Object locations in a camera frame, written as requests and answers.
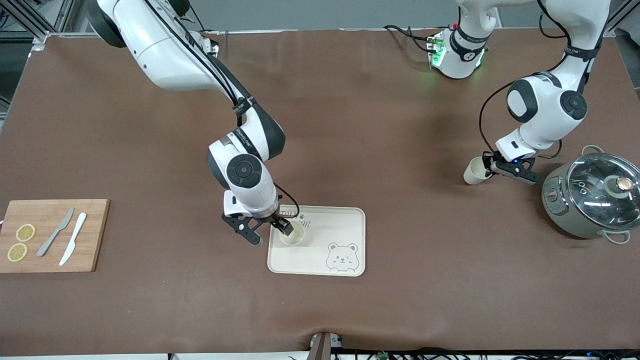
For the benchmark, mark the white plastic cup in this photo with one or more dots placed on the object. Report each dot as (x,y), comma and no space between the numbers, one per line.
(295,239)
(475,172)

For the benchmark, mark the green cooking pot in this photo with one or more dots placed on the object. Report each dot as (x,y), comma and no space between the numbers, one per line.
(555,205)

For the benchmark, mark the glass pot lid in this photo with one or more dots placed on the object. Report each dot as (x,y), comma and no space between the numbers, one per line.
(595,195)

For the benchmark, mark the grey plastic knife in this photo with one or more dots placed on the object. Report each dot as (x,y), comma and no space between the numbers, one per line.
(56,232)

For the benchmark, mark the wooden cutting board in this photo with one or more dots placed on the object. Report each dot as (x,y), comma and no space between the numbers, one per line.
(55,250)

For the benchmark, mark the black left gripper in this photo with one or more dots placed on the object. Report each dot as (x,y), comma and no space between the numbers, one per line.
(487,161)

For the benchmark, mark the yellow lemon slice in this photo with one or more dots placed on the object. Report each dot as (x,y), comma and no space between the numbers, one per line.
(25,232)
(17,252)

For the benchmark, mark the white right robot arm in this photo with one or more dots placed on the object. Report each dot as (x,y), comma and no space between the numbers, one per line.
(165,55)

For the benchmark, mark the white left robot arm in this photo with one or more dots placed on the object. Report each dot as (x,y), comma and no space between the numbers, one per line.
(540,110)

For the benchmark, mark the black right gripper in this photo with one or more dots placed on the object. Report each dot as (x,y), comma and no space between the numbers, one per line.
(276,220)

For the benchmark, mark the white plastic knife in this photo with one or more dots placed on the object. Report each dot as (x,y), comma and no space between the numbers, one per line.
(74,240)

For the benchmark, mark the cream tray with bear print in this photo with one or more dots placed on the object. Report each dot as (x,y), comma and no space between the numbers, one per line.
(320,255)

